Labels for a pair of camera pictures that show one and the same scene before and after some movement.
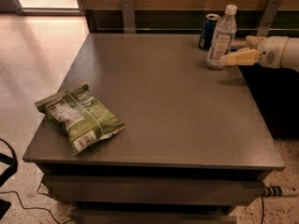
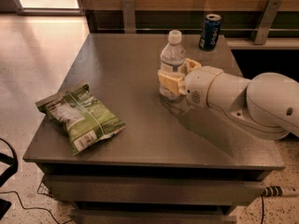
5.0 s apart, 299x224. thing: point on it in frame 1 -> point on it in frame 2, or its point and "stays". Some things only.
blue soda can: [207, 32] stays
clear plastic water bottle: [223, 38] -> [173, 60]
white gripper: [272, 51] -> [196, 85]
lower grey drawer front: [151, 217] stays
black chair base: [12, 161] stays
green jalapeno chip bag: [78, 112] stays
